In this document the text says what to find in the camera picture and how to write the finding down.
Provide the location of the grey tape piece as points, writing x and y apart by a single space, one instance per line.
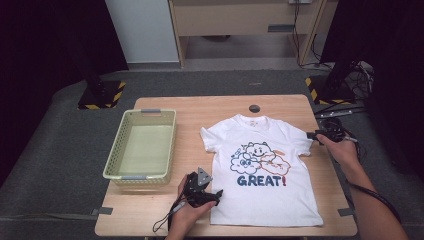
103 211
345 212

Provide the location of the light wooden desk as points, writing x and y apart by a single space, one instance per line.
233 20

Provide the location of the dark curtain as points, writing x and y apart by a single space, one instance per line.
40 50
396 50

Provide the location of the person's left hand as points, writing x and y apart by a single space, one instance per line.
185 216

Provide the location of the person's right hand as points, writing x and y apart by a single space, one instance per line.
343 153

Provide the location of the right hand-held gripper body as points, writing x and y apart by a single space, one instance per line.
333 130

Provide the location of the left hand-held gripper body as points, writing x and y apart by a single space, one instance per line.
195 193

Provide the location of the grey label on desk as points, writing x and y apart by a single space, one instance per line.
280 28

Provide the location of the white printed t-shirt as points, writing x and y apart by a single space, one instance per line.
266 200

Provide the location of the pale green plastic basket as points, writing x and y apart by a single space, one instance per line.
146 150

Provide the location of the white panel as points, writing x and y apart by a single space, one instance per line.
143 30

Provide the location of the black stand with striped base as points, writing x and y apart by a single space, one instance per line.
100 96
333 90

